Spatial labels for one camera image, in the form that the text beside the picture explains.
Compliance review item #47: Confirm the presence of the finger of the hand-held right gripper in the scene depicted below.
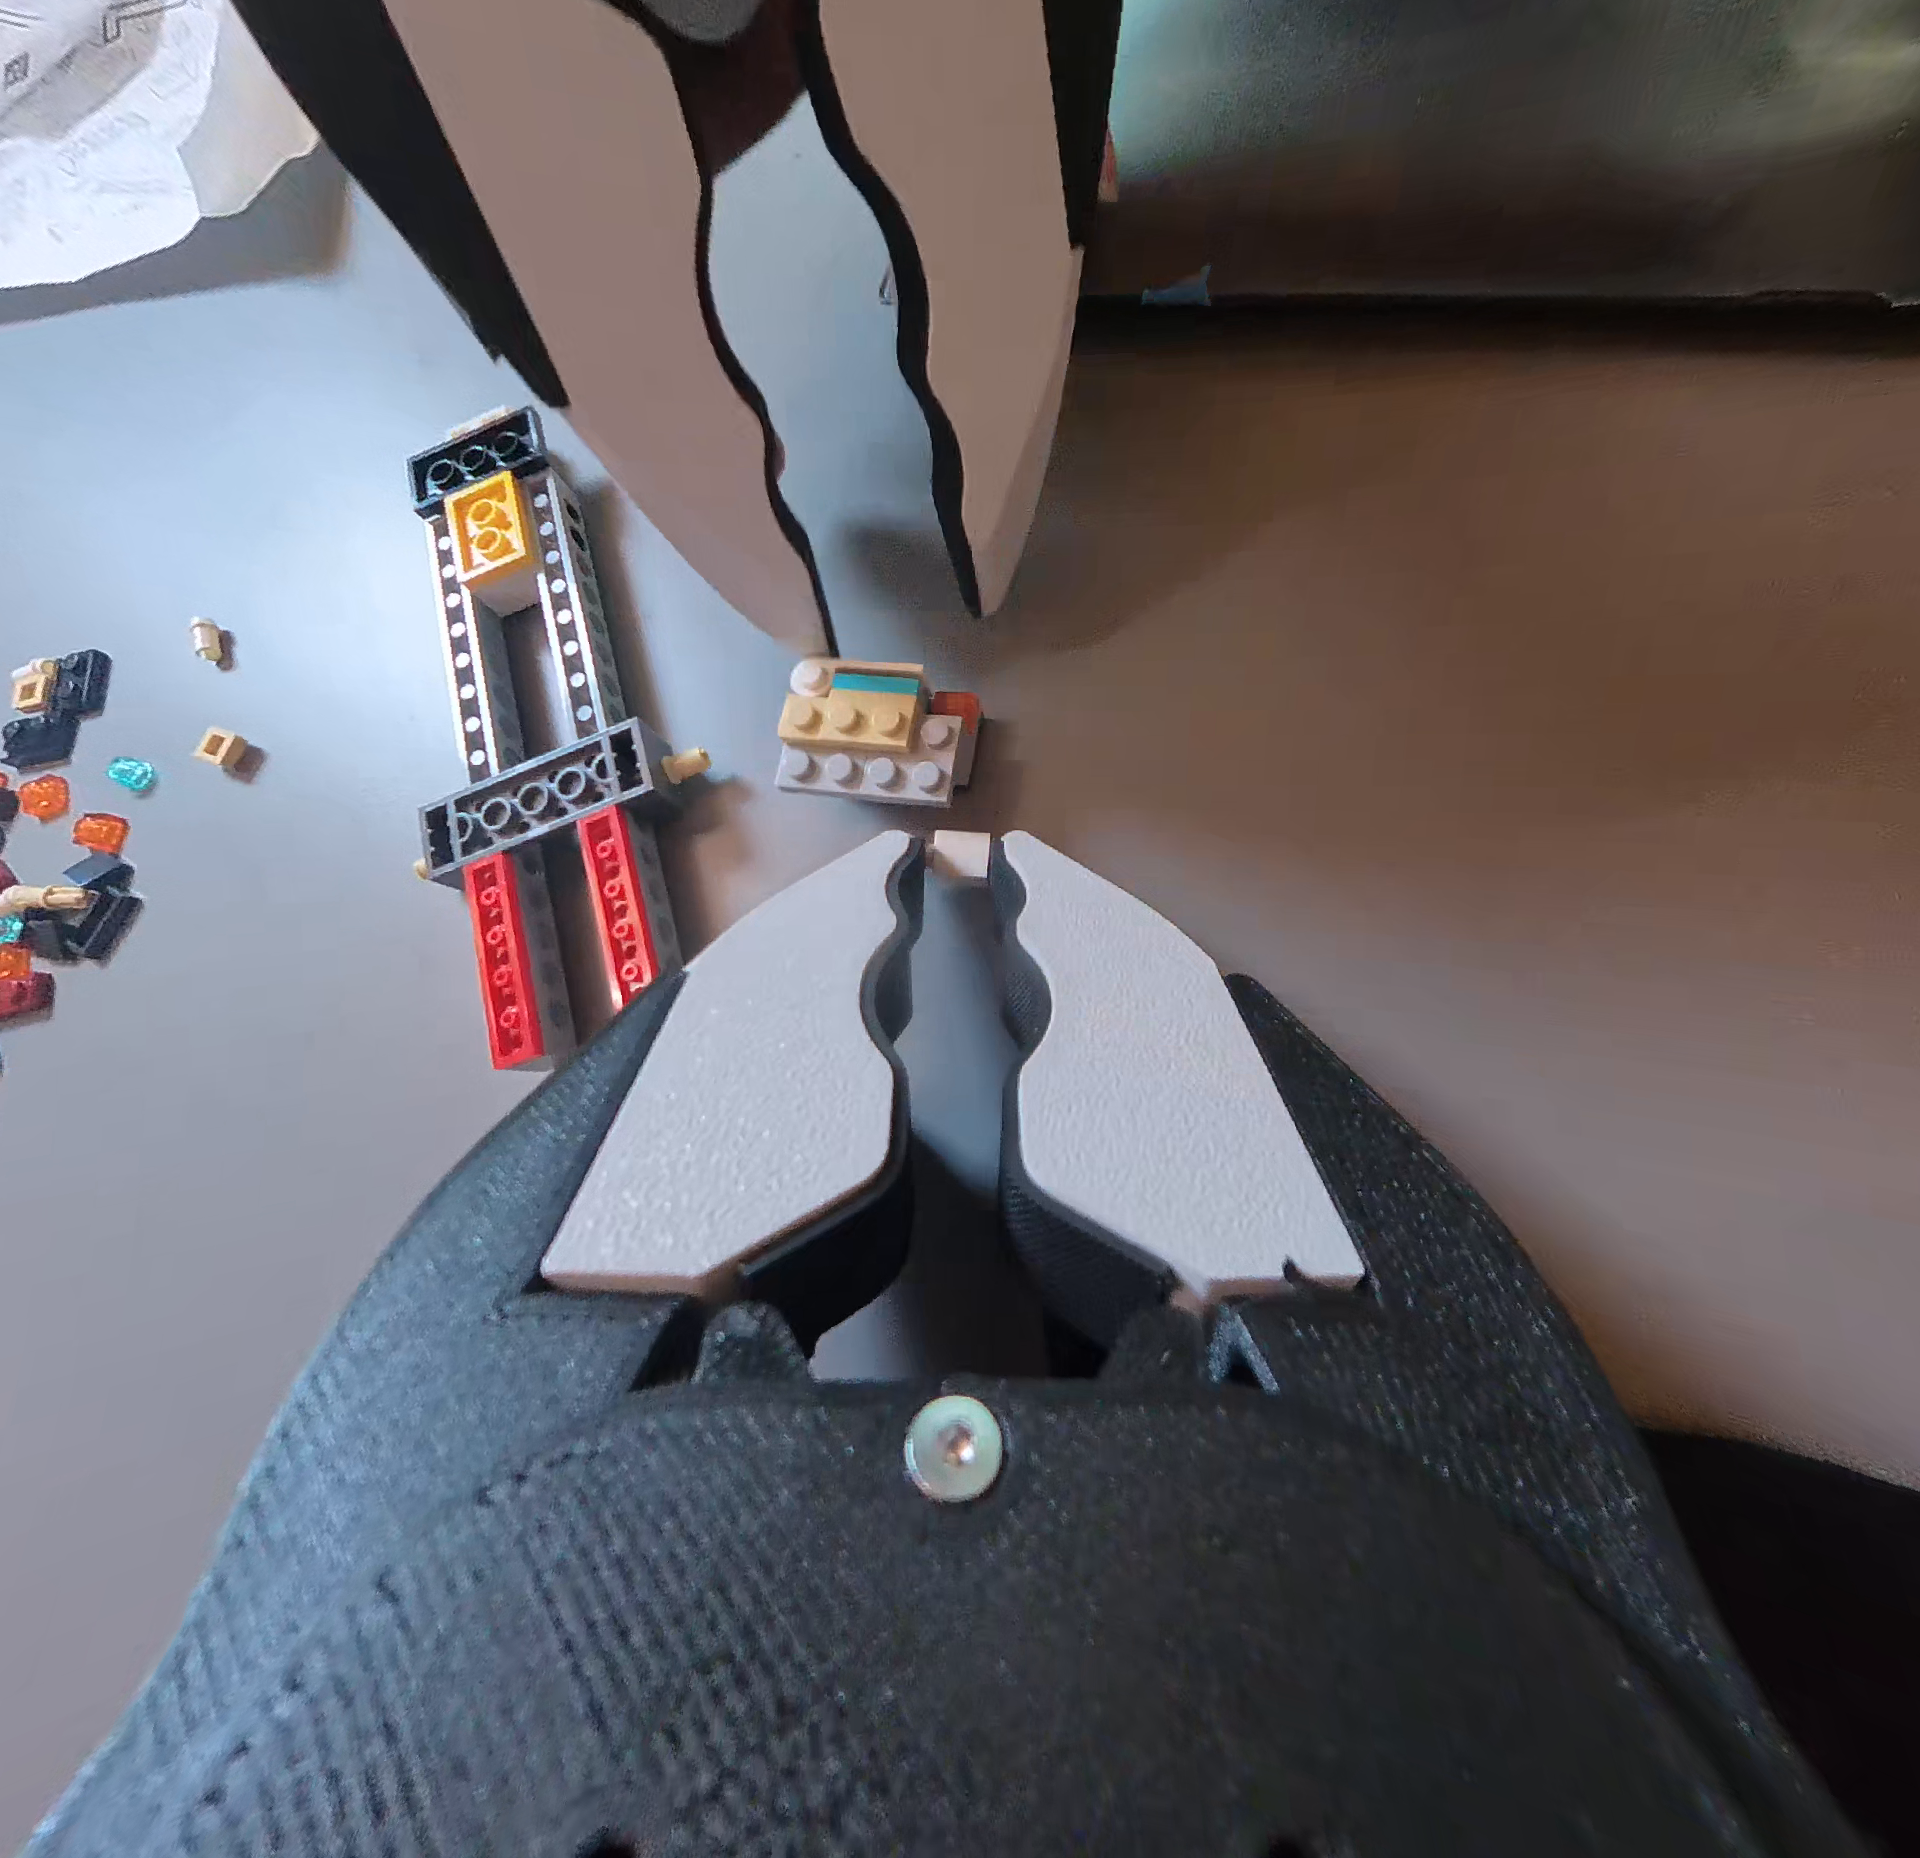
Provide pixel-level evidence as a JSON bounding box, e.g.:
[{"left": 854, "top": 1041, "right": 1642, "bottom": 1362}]
[
  {"left": 365, "top": 0, "right": 842, "bottom": 660},
  {"left": 804, "top": 0, "right": 1087, "bottom": 621}
]

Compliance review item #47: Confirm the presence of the scatter of small colourful pieces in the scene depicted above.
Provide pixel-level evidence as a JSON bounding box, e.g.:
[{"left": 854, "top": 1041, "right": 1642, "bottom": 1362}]
[{"left": 0, "top": 648, "right": 147, "bottom": 1036}]

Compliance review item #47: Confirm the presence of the small tan grey lego assembly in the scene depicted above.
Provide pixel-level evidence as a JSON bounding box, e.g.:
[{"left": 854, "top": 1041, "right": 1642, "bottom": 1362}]
[{"left": 775, "top": 658, "right": 985, "bottom": 811}]

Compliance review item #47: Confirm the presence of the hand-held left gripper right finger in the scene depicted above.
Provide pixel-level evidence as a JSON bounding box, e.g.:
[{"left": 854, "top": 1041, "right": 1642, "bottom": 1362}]
[{"left": 991, "top": 829, "right": 1367, "bottom": 1313}]

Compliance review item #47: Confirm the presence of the grey red lego beam frame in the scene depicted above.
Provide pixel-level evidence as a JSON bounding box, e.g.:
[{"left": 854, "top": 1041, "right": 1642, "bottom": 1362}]
[{"left": 405, "top": 407, "right": 715, "bottom": 1074}]

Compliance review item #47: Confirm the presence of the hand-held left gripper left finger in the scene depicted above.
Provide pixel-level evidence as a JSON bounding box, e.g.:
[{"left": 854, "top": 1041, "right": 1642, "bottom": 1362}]
[{"left": 537, "top": 835, "right": 920, "bottom": 1297}]

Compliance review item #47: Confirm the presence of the person's right hand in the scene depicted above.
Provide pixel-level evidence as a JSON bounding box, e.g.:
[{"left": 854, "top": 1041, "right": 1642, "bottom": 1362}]
[{"left": 669, "top": 0, "right": 825, "bottom": 188}]

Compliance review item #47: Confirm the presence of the dark cloth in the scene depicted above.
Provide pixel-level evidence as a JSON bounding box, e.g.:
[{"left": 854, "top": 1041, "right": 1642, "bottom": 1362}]
[{"left": 1642, "top": 1432, "right": 1920, "bottom": 1858}]

